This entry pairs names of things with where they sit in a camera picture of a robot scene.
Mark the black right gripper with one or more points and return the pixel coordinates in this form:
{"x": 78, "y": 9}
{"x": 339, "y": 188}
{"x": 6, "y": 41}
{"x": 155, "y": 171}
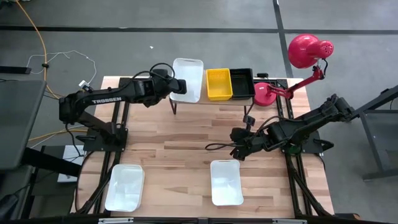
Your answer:
{"x": 259, "y": 137}

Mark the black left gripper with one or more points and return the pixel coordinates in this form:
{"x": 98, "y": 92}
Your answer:
{"x": 163, "y": 88}

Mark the white plastic bin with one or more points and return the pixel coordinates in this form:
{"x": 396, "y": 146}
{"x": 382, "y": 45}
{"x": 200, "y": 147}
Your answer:
{"x": 124, "y": 189}
{"x": 227, "y": 183}
{"x": 192, "y": 77}

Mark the yellow plastic basket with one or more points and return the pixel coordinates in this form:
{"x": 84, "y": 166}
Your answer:
{"x": 219, "y": 84}

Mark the black plastic basket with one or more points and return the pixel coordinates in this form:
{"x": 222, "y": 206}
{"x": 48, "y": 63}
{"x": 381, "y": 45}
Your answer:
{"x": 242, "y": 84}

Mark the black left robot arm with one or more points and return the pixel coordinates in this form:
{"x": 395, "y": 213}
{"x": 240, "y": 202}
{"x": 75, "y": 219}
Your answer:
{"x": 105, "y": 98}

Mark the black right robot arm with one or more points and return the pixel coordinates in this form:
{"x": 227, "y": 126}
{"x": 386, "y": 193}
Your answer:
{"x": 311, "y": 124}

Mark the wooden shelf with black legs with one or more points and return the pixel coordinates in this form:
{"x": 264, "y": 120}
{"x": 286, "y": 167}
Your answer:
{"x": 217, "y": 102}

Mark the small black device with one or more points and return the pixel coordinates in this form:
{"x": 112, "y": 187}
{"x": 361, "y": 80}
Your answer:
{"x": 262, "y": 75}

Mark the white power adapter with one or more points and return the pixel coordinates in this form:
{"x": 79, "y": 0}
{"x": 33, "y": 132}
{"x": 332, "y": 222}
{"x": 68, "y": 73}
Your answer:
{"x": 84, "y": 84}

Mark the red desk lamp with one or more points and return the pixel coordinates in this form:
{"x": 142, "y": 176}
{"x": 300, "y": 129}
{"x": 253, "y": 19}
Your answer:
{"x": 304, "y": 51}

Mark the white box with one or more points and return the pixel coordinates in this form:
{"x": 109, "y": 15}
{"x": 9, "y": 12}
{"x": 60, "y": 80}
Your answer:
{"x": 70, "y": 161}

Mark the grey desk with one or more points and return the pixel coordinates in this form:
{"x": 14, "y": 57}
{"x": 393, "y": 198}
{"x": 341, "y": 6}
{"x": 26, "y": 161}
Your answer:
{"x": 18, "y": 124}

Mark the black power strip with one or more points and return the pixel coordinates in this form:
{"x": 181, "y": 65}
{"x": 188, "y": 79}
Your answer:
{"x": 14, "y": 70}

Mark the silver metal bracket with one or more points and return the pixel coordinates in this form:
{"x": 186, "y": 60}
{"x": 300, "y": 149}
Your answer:
{"x": 289, "y": 221}
{"x": 115, "y": 220}

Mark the black aluminium rig frame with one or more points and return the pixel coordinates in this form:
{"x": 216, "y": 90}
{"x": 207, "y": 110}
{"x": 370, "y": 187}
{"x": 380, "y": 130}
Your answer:
{"x": 174, "y": 221}

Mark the dark metal frame table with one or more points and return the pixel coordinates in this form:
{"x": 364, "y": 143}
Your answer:
{"x": 382, "y": 146}

